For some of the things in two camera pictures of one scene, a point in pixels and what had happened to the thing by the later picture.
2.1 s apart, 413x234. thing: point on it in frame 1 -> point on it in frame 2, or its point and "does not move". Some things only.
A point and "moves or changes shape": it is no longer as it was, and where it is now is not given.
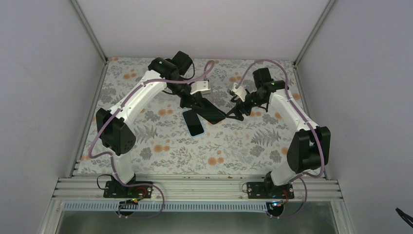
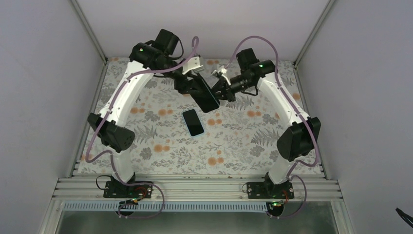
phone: (209, 111) moves or changes shape
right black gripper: (235, 109) -> (226, 93)
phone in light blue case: (193, 123) does not move
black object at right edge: (401, 213) does not move
